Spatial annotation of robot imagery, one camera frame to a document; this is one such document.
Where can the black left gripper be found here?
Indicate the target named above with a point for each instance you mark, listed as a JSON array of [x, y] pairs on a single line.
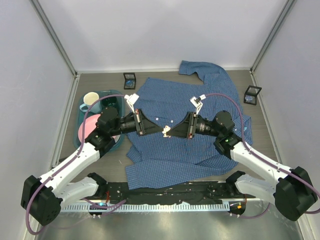
[[145, 126]]

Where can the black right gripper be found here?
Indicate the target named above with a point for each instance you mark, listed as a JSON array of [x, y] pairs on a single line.
[[187, 129]]

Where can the gold leaf brooch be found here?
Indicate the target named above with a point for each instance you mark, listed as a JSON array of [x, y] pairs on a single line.
[[165, 131]]

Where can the blue plaid shirt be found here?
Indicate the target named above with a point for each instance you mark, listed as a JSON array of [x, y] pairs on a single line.
[[158, 161]]

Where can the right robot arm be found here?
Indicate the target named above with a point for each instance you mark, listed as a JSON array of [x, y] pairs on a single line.
[[289, 189]]

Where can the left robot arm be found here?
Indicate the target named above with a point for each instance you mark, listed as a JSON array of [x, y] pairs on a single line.
[[44, 197]]

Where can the dark green mug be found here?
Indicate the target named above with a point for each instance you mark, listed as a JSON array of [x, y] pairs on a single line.
[[110, 102]]

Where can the black display box back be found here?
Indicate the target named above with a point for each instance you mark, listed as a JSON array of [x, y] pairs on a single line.
[[129, 76]]

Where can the black display box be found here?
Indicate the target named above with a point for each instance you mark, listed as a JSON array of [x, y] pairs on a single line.
[[129, 76], [254, 92]]

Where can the pink plate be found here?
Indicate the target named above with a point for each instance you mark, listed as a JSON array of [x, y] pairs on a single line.
[[89, 126]]

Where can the light blue mug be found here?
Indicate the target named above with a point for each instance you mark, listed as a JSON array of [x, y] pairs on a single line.
[[88, 101]]

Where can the black display box right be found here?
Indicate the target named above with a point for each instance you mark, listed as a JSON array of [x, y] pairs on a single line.
[[254, 92]]

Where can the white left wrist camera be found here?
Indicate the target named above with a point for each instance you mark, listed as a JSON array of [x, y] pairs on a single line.
[[130, 101]]

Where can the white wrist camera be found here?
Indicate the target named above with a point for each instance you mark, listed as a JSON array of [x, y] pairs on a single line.
[[130, 101], [197, 102]]

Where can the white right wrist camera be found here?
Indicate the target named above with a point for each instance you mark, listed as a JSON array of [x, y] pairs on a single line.
[[197, 102]]

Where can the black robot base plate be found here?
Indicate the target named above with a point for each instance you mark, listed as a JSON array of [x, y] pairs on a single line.
[[193, 193]]

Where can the white slotted cable duct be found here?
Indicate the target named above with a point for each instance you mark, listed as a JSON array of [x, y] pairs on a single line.
[[145, 208]]

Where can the aluminium frame rail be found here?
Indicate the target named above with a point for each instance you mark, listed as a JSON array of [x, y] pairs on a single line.
[[53, 35]]

